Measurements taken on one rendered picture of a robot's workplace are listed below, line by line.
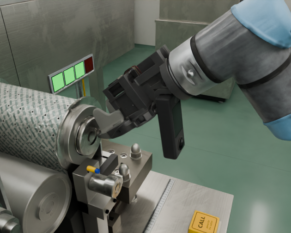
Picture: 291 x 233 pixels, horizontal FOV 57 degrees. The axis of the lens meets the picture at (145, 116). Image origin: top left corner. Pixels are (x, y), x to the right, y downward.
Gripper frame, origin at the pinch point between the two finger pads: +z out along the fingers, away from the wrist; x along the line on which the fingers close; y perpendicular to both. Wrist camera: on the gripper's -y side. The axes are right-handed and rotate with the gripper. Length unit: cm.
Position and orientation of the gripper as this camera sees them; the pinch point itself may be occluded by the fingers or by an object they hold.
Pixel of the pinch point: (107, 134)
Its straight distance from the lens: 52.6
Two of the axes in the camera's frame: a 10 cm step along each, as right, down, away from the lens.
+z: -7.0, 4.0, 5.9
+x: -4.0, 4.7, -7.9
